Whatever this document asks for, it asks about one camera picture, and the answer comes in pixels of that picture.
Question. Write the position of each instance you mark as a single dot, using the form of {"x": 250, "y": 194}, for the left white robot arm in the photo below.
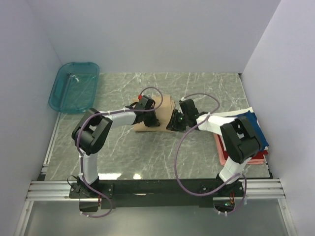
{"x": 92, "y": 131}

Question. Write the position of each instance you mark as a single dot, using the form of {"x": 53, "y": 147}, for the aluminium frame rail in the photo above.
{"x": 59, "y": 190}

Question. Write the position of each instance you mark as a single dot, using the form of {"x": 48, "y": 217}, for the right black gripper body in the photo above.
{"x": 175, "y": 121}

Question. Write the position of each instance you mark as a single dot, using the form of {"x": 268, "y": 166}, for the beige t shirt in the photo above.
{"x": 163, "y": 114}

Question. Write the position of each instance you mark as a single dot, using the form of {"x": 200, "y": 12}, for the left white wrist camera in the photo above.
{"x": 143, "y": 98}

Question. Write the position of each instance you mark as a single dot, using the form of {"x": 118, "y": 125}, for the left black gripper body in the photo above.
{"x": 150, "y": 119}

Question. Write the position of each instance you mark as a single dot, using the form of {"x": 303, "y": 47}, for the black base beam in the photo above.
{"x": 151, "y": 193}

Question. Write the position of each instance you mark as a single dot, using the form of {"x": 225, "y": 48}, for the blue white folded shirt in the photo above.
{"x": 251, "y": 116}

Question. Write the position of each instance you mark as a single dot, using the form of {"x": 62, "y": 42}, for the red folded shirt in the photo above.
{"x": 261, "y": 155}

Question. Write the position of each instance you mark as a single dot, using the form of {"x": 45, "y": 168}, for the teal plastic basket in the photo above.
{"x": 74, "y": 88}

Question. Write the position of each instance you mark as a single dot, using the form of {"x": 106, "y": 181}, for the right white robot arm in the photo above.
{"x": 239, "y": 130}

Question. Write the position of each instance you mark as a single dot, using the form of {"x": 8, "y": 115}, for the pink folded shirt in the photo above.
{"x": 256, "y": 161}

